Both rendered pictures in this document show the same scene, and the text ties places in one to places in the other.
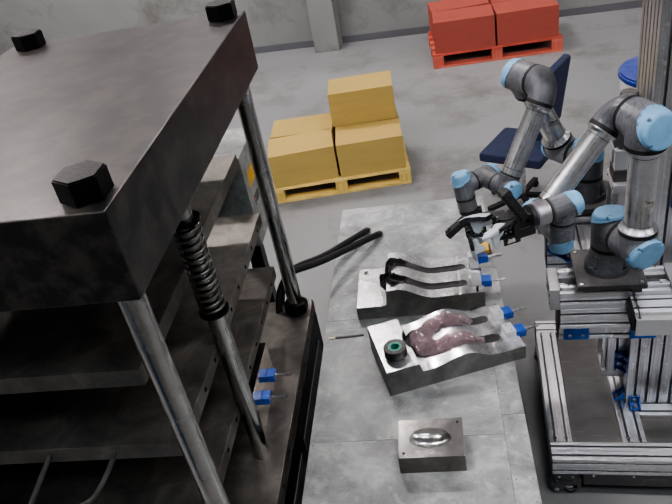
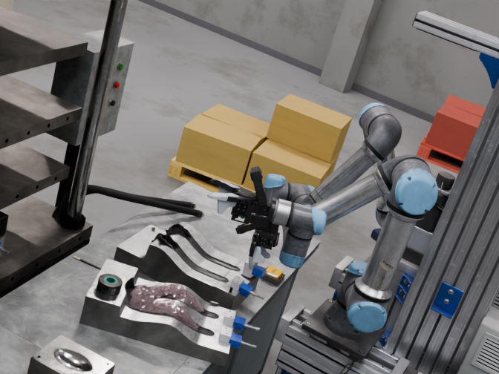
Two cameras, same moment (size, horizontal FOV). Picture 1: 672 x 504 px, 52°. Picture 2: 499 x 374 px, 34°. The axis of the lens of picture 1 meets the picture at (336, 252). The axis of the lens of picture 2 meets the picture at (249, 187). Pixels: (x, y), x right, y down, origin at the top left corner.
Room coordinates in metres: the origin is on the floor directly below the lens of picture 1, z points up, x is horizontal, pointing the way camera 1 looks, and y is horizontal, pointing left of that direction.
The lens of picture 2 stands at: (-0.49, -0.71, 2.43)
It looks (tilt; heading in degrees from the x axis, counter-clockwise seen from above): 24 degrees down; 6
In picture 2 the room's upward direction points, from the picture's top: 17 degrees clockwise
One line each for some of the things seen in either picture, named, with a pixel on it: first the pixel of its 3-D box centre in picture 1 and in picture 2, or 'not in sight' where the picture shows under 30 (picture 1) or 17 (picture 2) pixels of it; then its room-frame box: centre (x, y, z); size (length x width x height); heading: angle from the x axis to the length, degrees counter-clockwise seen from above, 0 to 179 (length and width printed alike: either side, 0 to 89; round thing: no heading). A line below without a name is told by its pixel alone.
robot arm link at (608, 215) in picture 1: (610, 226); (361, 284); (1.86, -0.91, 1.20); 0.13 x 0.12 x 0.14; 11
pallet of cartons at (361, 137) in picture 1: (335, 135); (263, 146); (5.04, -0.18, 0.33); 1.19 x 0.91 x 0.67; 74
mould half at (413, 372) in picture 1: (444, 341); (163, 310); (1.85, -0.32, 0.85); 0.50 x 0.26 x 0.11; 96
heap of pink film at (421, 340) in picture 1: (444, 331); (168, 300); (1.86, -0.32, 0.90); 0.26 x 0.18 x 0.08; 96
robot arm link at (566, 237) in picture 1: (558, 232); (295, 245); (1.70, -0.67, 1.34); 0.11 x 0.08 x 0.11; 11
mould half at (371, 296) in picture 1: (418, 281); (189, 259); (2.22, -0.31, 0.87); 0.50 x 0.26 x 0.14; 79
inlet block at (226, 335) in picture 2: (521, 329); (237, 341); (1.83, -0.60, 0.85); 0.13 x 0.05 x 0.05; 96
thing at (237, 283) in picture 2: (488, 280); (247, 291); (2.11, -0.56, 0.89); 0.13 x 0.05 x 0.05; 79
